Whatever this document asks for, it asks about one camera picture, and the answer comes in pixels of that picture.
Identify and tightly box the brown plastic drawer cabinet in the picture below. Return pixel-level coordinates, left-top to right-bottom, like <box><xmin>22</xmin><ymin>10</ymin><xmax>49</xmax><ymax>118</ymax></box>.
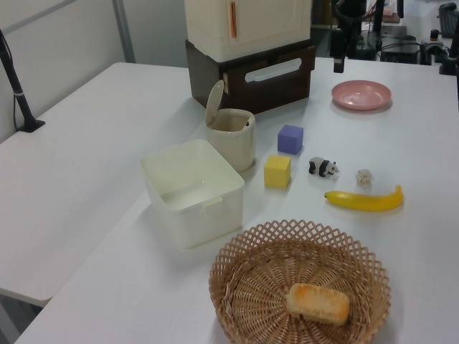
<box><xmin>184</xmin><ymin>38</ymin><xmax>317</xmax><ymax>114</ymax></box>

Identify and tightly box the pink plastic plate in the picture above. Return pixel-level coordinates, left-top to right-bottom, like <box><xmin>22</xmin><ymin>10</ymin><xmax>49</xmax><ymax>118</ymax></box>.
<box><xmin>331</xmin><ymin>80</ymin><xmax>393</xmax><ymax>111</ymax></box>

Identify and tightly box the black clamp mount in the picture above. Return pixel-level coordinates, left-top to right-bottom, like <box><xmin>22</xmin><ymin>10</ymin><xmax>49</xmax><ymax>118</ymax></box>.
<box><xmin>438</xmin><ymin>34</ymin><xmax>459</xmax><ymax>77</ymax></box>

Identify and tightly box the black computer equipment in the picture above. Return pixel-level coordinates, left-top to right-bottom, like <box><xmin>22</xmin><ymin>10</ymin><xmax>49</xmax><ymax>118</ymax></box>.
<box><xmin>379</xmin><ymin>34</ymin><xmax>432</xmax><ymax>66</ymax></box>

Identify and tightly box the purple foam cube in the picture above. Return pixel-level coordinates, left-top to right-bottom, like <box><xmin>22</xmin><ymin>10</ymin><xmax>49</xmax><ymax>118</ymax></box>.
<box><xmin>277</xmin><ymin>124</ymin><xmax>305</xmax><ymax>156</ymax></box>

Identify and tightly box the cream plastic drawer cabinet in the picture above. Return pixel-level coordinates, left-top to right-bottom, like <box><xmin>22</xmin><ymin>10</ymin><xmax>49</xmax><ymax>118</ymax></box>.
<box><xmin>184</xmin><ymin>0</ymin><xmax>312</xmax><ymax>62</ymax></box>

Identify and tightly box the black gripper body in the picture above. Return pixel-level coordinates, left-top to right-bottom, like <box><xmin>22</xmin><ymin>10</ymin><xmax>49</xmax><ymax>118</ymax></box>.
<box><xmin>331</xmin><ymin>27</ymin><xmax>348</xmax><ymax>65</ymax></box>

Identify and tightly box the yellow toy banana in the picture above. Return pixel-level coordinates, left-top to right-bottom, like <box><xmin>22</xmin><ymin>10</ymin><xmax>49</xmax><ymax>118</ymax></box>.
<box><xmin>323</xmin><ymin>184</ymin><xmax>404</xmax><ymax>213</ymax></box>

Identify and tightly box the beige dustbin lid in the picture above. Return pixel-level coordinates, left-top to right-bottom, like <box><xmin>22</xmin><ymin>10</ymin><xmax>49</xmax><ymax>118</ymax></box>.
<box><xmin>204</xmin><ymin>79</ymin><xmax>226</xmax><ymax>127</ymax></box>

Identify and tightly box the toy panda figure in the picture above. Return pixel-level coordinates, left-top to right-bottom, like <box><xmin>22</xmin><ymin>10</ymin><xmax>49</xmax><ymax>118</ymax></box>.
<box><xmin>308</xmin><ymin>156</ymin><xmax>340</xmax><ymax>179</ymax></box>

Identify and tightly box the black keyboard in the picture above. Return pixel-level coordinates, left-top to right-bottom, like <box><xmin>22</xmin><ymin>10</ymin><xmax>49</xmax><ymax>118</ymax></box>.
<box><xmin>437</xmin><ymin>2</ymin><xmax>457</xmax><ymax>37</ymax></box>

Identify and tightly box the white square plastic box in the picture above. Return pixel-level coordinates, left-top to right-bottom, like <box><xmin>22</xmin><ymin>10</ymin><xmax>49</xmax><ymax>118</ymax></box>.
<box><xmin>139</xmin><ymin>138</ymin><xmax>247</xmax><ymax>250</ymax></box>

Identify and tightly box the black camera stand pole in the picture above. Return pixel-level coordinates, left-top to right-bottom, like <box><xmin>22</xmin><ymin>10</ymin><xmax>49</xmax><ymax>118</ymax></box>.
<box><xmin>0</xmin><ymin>28</ymin><xmax>47</xmax><ymax>134</ymax></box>

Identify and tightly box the woven wicker basket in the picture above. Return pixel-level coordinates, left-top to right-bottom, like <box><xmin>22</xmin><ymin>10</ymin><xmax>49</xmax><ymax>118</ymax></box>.
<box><xmin>209</xmin><ymin>219</ymin><xmax>392</xmax><ymax>344</ymax></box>

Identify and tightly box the beige round dustbin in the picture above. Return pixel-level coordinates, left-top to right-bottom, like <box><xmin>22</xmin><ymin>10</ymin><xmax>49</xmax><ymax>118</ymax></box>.
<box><xmin>204</xmin><ymin>109</ymin><xmax>257</xmax><ymax>173</ymax></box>

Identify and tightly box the yellow foam cube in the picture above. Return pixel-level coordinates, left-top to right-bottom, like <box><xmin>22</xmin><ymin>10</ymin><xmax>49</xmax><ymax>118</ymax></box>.
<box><xmin>263</xmin><ymin>154</ymin><xmax>292</xmax><ymax>188</ymax></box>

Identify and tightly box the toy bread loaf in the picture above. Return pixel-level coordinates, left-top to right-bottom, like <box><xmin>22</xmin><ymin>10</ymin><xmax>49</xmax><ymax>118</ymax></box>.
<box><xmin>285</xmin><ymin>282</ymin><xmax>351</xmax><ymax>325</ymax></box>

